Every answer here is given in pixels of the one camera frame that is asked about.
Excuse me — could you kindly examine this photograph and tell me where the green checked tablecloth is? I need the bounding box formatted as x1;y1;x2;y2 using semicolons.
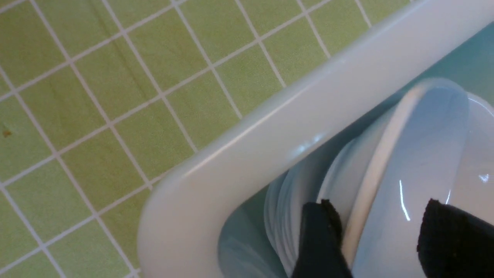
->
0;0;409;278

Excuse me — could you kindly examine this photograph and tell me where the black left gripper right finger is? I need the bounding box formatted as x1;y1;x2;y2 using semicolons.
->
417;199;494;278

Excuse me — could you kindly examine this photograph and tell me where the white sauce dish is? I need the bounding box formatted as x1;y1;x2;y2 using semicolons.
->
342;79;494;278

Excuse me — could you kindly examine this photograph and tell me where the large white plastic tub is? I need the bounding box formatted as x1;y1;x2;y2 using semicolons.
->
137;0;493;278

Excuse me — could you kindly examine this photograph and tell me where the stack of white dishes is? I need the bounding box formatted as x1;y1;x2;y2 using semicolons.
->
264;108;395;278

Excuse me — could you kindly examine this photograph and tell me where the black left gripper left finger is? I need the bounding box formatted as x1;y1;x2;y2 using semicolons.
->
291;199;353;278

